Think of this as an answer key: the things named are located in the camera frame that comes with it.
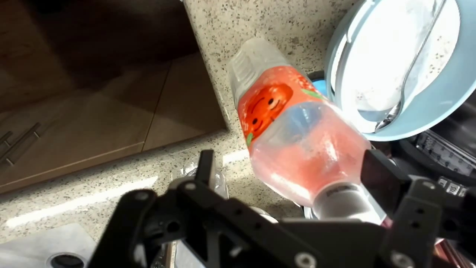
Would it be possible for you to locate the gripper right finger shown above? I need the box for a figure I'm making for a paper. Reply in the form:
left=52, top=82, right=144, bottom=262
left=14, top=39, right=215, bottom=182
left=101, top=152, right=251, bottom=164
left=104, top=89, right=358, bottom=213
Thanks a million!
left=360, top=148, right=476, bottom=268

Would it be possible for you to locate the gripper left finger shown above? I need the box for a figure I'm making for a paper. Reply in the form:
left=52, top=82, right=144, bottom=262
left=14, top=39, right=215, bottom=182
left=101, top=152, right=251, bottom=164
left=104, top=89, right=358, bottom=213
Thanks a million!
left=89, top=150, right=315, bottom=268

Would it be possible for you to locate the clear plastic bottle orange label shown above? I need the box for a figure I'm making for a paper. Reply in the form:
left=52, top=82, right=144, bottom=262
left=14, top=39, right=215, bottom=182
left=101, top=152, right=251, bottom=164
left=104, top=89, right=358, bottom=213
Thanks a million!
left=228, top=37, right=387, bottom=226

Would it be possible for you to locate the light blue round container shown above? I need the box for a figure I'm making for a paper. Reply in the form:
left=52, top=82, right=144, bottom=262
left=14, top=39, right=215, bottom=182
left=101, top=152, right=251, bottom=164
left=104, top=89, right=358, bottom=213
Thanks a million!
left=324, top=0, right=476, bottom=142

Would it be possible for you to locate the clear plastic wrapper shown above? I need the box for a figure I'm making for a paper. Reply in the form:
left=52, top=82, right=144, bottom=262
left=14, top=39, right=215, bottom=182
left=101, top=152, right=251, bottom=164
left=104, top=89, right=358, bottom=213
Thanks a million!
left=171, top=158, right=228, bottom=200

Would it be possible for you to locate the black kitchen appliance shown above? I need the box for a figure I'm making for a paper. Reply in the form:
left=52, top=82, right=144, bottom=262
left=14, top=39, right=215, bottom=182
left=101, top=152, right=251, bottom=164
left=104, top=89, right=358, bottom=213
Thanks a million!
left=389, top=107, right=476, bottom=198

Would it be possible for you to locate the wooden cabinet door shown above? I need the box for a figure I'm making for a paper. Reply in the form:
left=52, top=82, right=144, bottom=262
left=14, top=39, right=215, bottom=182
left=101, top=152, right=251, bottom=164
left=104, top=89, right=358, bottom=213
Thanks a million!
left=143, top=51, right=229, bottom=152

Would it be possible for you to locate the metal spoon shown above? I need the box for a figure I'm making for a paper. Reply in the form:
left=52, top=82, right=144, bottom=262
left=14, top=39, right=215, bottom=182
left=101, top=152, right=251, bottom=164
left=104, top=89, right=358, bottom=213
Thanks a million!
left=374, top=0, right=447, bottom=133

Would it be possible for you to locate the small blue round object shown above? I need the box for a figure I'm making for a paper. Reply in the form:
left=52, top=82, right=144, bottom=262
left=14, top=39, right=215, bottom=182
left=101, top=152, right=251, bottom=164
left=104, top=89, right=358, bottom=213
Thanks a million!
left=307, top=71, right=328, bottom=98

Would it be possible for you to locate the wooden drawer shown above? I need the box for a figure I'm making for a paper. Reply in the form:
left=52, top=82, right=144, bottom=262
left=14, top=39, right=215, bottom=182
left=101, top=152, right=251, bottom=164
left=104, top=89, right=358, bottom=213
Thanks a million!
left=0, top=61, right=172, bottom=195

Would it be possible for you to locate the grey sink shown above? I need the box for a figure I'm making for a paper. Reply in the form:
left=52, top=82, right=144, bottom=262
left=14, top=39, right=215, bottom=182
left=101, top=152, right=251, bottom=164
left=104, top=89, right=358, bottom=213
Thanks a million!
left=0, top=223, right=98, bottom=268

